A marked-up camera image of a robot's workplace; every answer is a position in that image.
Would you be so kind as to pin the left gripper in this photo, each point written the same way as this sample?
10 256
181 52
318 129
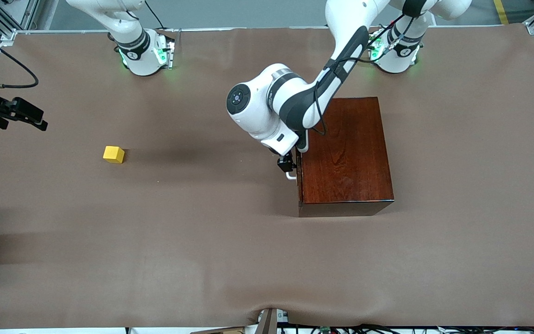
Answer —
286 163

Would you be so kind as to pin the yellow block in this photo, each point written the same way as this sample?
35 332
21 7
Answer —
113 154

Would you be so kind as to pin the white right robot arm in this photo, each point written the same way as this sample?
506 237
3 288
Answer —
137 55

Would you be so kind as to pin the dark wooden drawer cabinet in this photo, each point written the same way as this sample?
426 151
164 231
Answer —
346 157

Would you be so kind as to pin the brown table cover cloth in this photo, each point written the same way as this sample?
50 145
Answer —
155 278

